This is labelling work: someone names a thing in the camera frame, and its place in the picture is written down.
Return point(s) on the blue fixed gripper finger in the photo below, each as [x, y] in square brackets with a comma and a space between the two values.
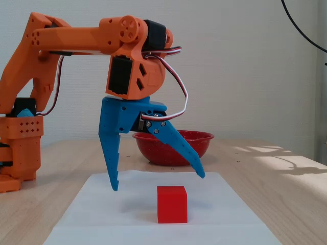
[111, 158]

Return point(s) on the blue gripper body black servo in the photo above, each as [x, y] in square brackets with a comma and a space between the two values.
[116, 116]

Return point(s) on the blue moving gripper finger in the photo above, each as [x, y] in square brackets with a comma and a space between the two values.
[176, 145]

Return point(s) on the red cube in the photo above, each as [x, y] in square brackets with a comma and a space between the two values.
[172, 205]

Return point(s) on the red speckled bowl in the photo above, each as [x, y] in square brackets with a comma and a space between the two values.
[163, 153]

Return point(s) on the white paper sheet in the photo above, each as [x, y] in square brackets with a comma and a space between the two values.
[127, 217]

